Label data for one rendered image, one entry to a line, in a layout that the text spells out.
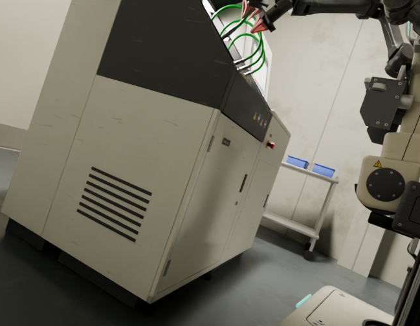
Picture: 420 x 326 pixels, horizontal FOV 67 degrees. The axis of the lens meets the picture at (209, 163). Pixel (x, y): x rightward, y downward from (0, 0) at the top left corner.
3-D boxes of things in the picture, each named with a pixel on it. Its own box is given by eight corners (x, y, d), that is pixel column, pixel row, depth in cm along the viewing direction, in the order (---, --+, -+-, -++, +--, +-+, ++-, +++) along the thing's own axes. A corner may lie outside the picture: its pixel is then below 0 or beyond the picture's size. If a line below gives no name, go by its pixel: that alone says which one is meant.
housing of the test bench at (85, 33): (35, 252, 133) (151, -91, 129) (-6, 226, 144) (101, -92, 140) (184, 226, 262) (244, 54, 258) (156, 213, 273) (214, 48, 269)
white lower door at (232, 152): (158, 294, 112) (222, 112, 110) (153, 291, 113) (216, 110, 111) (220, 261, 172) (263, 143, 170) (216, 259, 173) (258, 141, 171)
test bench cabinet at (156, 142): (143, 323, 110) (218, 108, 108) (34, 252, 132) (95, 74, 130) (215, 277, 175) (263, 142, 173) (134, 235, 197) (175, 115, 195)
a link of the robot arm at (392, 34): (399, -2, 146) (385, 17, 154) (371, -9, 145) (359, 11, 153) (421, 61, 122) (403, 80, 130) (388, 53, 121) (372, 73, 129)
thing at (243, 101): (222, 112, 112) (237, 69, 112) (211, 108, 114) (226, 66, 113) (261, 141, 169) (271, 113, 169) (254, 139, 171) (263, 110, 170)
